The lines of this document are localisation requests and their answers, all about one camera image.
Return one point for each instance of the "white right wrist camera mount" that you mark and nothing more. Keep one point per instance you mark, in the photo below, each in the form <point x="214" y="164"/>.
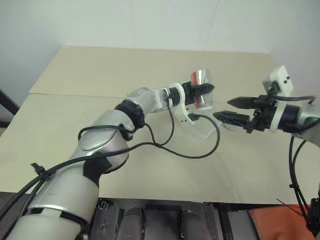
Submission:
<point x="282" y="80"/>

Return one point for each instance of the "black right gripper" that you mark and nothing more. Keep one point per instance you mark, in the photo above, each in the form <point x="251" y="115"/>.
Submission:
<point x="263" y="115"/>

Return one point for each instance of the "black metal base frame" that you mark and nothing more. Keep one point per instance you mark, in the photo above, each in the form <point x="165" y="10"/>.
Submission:
<point x="162" y="220"/>

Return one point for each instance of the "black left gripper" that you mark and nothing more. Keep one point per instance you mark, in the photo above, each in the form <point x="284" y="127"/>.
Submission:
<point x="188" y="93"/>

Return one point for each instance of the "orange red pad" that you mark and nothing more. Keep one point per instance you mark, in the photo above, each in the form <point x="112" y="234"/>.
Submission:
<point x="275" y="222"/>

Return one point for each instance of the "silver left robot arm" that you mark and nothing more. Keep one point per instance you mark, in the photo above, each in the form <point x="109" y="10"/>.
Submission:
<point x="100" y="140"/>

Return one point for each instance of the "clear plastic container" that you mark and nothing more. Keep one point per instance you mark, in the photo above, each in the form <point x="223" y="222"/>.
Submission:
<point x="205" y="125"/>

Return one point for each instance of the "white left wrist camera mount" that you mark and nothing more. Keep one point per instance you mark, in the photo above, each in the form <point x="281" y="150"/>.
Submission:
<point x="183" y="115"/>

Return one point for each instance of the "dark grey rounded shape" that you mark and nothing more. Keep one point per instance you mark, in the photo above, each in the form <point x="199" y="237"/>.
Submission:
<point x="132" y="225"/>
<point x="195" y="225"/>

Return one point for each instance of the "dark furniture frame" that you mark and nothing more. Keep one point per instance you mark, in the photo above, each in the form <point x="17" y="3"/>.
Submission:
<point x="7" y="110"/>

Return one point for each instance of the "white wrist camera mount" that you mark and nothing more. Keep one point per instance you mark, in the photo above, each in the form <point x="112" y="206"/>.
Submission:
<point x="282" y="80"/>
<point x="183" y="115"/>

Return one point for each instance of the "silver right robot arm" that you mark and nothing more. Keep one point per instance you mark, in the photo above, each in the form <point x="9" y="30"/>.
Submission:
<point x="307" y="115"/>

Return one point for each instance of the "silver can with red stripe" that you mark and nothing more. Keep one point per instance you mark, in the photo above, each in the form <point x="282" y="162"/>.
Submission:
<point x="203" y="77"/>

